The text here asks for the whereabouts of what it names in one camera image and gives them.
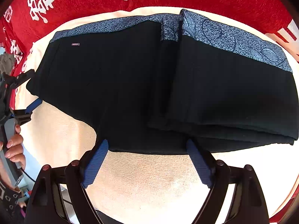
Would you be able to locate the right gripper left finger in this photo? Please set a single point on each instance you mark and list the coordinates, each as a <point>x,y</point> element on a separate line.
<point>46,204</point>

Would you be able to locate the black pants blue patterned waistband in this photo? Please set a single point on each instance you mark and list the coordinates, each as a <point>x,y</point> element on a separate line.
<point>148,84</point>

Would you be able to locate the person's left hand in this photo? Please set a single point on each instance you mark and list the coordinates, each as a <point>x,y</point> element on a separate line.
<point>15,154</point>

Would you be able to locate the red blanket white characters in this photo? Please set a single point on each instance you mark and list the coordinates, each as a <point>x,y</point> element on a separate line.
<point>23,22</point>

